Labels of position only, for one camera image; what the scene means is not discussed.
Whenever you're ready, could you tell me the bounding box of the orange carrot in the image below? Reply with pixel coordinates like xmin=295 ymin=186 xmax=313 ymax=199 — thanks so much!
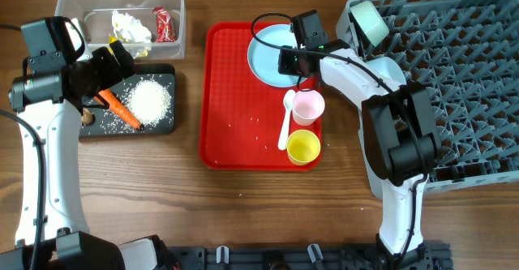
xmin=94 ymin=89 xmax=142 ymax=130

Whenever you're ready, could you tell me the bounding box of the brown walnut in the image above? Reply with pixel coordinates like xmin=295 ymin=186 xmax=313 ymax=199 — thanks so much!
xmin=81 ymin=108 xmax=94 ymax=126

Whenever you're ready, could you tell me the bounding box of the large light blue plate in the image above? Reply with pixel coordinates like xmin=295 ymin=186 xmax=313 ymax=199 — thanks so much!
xmin=247 ymin=24 xmax=298 ymax=88

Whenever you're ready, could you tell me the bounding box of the pink cup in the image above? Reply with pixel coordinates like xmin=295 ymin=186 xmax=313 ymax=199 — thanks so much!
xmin=292 ymin=90 xmax=325 ymax=126

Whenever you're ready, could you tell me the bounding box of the yellow snack wrapper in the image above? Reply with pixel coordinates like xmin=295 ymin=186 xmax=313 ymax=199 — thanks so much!
xmin=109 ymin=35 xmax=152 ymax=59

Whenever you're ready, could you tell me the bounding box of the white tissue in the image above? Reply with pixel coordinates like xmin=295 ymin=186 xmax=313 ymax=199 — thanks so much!
xmin=111 ymin=11 xmax=152 ymax=43

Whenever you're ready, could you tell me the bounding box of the pile of white rice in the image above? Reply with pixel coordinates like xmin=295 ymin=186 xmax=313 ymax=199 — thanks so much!
xmin=80 ymin=73 xmax=174 ymax=135

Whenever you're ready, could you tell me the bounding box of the yellow cup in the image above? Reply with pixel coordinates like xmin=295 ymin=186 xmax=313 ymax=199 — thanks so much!
xmin=286 ymin=130 xmax=321 ymax=165

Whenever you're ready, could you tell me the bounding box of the light blue bowl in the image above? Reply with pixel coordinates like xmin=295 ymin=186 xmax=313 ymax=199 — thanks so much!
xmin=367 ymin=57 xmax=406 ymax=84

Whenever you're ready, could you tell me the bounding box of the red candy wrapper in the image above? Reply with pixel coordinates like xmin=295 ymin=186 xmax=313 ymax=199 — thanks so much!
xmin=152 ymin=6 xmax=175 ymax=43

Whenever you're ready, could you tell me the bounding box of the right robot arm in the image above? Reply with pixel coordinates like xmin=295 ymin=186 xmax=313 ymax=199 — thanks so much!
xmin=279 ymin=10 xmax=440 ymax=269

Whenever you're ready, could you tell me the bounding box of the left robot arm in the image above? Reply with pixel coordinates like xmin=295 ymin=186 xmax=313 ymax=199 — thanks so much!
xmin=1 ymin=16 xmax=178 ymax=269

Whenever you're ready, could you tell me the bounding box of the clear plastic waste bin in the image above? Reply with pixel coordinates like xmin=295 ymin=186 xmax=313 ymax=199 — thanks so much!
xmin=55 ymin=0 xmax=187 ymax=60

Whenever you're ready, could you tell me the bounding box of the grey dishwasher rack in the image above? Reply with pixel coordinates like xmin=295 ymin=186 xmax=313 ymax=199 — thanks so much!
xmin=336 ymin=0 xmax=518 ymax=193

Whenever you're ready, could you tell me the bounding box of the white plastic spoon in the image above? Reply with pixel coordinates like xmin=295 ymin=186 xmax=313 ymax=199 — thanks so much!
xmin=277 ymin=90 xmax=296 ymax=151

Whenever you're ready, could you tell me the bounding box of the black rectangular tray bin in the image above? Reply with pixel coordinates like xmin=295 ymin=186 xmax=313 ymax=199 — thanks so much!
xmin=61 ymin=62 xmax=177 ymax=138

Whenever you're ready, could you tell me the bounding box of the red serving tray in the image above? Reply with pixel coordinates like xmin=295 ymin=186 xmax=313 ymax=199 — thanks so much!
xmin=199 ymin=21 xmax=317 ymax=171

